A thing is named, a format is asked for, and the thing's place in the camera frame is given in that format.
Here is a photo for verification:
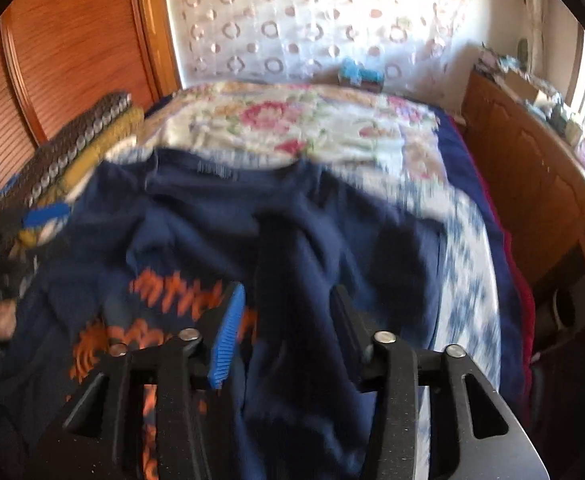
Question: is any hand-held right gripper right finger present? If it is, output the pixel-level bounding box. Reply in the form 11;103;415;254
329;282;553;480

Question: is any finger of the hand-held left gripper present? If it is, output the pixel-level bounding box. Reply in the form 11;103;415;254
20;201;72;233

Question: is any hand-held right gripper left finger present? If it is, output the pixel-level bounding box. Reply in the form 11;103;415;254
27;280;248;480

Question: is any navy sweatshirt with orange print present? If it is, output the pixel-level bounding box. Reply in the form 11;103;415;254
0;152;448;480

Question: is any mustard folded cloth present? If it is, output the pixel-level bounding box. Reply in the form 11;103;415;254
17;106;146;253

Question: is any red blanket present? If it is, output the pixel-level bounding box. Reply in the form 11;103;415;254
449;115;538;411

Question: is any wooden wardrobe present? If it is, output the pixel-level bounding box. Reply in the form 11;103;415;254
0;0;183;221

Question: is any navy blanket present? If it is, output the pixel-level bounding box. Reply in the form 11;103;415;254
435;107;525;411

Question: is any pink floral quilt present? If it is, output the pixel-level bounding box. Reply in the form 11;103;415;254
140;81;450;211

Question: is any black chair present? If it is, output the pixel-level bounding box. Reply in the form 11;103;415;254
527;280;585;466

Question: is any wooden sideboard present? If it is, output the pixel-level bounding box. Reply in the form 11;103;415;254
459;67;585;306

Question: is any blue box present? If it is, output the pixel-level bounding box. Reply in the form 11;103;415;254
339;57;386;92

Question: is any cardboard box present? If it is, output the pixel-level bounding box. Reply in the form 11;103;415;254
501;66;540;102

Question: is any white circle-patterned curtain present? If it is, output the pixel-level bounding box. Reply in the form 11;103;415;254
162;0;478;97

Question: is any lace window curtain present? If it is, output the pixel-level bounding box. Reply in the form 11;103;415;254
519;0;550;63

